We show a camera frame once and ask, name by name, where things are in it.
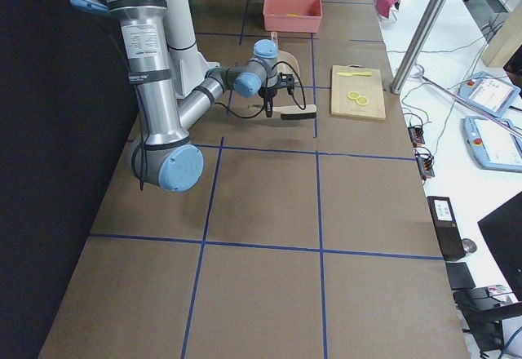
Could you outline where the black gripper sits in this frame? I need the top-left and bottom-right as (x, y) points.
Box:
(258, 73), (285, 117)

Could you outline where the white brush with dark bristles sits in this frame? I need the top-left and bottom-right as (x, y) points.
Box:
(272, 104), (317, 121)

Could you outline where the beige plastic dustpan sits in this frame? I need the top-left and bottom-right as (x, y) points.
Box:
(270, 31), (300, 77)

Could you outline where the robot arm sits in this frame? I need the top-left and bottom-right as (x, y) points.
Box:
(69, 0), (281, 192)

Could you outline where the pink plastic bin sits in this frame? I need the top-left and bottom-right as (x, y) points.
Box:
(263, 0), (322, 33)

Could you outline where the yellow toy knife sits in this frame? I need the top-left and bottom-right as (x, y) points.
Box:
(336, 72), (373, 78)

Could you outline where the wooden cutting board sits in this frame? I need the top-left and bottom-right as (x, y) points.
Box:
(330, 65), (387, 121)

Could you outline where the orange terminal block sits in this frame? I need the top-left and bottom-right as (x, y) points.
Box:
(415, 152), (435, 181)
(408, 126), (425, 147)

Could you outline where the far teach pendant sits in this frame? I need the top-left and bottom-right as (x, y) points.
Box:
(458, 71), (520, 117)

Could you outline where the teach pendant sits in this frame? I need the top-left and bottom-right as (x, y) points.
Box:
(458, 71), (520, 117)
(462, 116), (521, 173)

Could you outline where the black power adapter box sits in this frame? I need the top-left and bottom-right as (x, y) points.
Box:
(427, 196), (466, 261)

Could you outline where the near teach pendant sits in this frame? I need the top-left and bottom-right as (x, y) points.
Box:
(462, 116), (521, 173)

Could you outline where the thin metal rod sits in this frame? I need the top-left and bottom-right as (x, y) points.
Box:
(414, 72), (521, 138)

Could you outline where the black monitor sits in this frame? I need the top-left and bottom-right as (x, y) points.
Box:
(478, 197), (522, 300)

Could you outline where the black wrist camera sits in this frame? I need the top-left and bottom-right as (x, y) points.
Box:
(277, 73), (295, 95)

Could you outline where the aluminium frame post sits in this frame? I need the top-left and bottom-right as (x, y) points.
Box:
(390, 0), (446, 95)

